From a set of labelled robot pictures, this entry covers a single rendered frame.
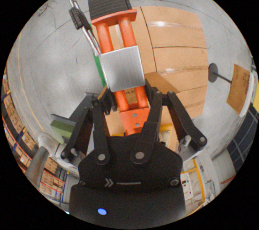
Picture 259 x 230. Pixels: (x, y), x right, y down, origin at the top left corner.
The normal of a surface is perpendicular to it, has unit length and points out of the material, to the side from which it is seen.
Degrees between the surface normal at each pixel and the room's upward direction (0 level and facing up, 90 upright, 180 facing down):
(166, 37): 0
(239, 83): 90
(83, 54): 0
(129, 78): 0
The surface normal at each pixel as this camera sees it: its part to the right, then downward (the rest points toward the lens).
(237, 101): -1.00, -0.02
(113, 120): 0.01, 0.47
